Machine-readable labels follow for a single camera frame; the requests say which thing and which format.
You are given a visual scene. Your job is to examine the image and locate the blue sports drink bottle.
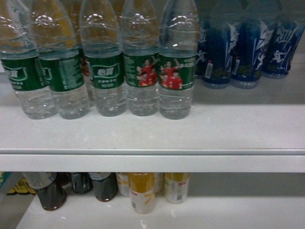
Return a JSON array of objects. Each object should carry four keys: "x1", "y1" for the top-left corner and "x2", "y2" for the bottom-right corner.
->
[{"x1": 202, "y1": 0, "x2": 243, "y2": 89}]

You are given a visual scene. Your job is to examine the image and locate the yellow white drink bottle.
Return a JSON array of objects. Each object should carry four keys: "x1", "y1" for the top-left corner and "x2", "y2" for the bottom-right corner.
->
[{"x1": 128, "y1": 172, "x2": 155, "y2": 214}]

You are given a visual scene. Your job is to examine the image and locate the dark tea bottle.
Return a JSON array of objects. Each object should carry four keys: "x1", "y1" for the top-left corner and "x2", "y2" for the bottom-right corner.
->
[{"x1": 22, "y1": 172, "x2": 66, "y2": 211}]

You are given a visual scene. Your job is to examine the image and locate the water bottle green label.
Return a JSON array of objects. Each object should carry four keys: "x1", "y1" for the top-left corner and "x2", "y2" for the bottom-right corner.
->
[{"x1": 159, "y1": 0, "x2": 199, "y2": 120}]

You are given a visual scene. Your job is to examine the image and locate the white upper shelf right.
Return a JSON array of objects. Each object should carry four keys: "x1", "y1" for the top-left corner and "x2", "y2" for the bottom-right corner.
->
[{"x1": 0, "y1": 68, "x2": 305, "y2": 173}]

